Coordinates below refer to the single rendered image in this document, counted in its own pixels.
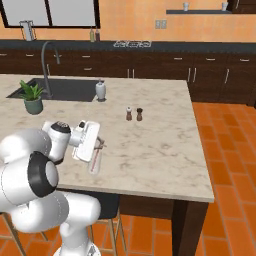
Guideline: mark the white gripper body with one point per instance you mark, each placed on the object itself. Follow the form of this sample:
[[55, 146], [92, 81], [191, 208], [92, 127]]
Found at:
[[86, 143]]

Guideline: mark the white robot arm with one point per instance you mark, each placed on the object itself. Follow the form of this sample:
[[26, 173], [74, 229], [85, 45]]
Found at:
[[30, 186]]

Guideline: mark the red straw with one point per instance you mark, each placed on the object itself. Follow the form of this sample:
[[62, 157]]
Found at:
[[94, 160]]

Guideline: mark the clear glass cup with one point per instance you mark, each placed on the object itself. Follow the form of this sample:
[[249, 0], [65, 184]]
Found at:
[[95, 166]]

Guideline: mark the white cup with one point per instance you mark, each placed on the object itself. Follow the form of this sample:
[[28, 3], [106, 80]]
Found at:
[[225, 6], [185, 6]]

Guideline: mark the brown salt shaker white top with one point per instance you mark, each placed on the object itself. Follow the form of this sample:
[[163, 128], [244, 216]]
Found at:
[[129, 115]]

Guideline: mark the brown pepper shaker dark top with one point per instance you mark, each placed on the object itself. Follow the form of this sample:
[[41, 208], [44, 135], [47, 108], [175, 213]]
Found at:
[[139, 115]]

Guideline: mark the white soap dispenser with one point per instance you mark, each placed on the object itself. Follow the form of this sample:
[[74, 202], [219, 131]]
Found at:
[[101, 90]]

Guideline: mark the dark sink basin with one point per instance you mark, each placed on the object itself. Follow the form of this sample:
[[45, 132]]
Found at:
[[63, 89]]

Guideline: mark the black seat wooden stool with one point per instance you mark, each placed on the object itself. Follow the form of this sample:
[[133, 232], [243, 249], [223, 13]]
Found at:
[[108, 206], [10, 230]]

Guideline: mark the green plant in grey pot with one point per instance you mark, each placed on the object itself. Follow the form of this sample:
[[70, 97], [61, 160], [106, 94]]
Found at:
[[32, 100]]

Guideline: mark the grey curved tap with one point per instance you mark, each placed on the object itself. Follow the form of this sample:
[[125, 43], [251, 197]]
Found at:
[[47, 73]]

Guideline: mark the dark wood base cupboards run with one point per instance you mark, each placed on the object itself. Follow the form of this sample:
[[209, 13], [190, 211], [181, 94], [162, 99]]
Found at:
[[160, 66]]

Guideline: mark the olive green bottle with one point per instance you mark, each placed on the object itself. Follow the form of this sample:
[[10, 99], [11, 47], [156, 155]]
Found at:
[[92, 36]]

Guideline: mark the brown bottle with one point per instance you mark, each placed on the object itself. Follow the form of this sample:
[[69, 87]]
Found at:
[[97, 36]]

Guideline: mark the dark wood island base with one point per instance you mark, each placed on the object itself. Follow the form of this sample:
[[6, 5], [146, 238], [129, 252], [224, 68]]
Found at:
[[186, 226]]

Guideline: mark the grey paper towel holder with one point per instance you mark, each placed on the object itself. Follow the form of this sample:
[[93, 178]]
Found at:
[[28, 31]]

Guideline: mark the black framed window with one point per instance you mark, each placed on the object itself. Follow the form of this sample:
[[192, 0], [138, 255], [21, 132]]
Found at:
[[50, 13]]

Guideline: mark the grey wall socket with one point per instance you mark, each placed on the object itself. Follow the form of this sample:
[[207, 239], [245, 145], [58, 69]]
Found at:
[[160, 24]]

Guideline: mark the dark wall shelf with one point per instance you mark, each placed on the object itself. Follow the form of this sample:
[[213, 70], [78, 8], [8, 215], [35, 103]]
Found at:
[[198, 11]]

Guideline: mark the dark wood wall cupboard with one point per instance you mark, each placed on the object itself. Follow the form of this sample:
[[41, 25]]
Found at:
[[245, 6]]

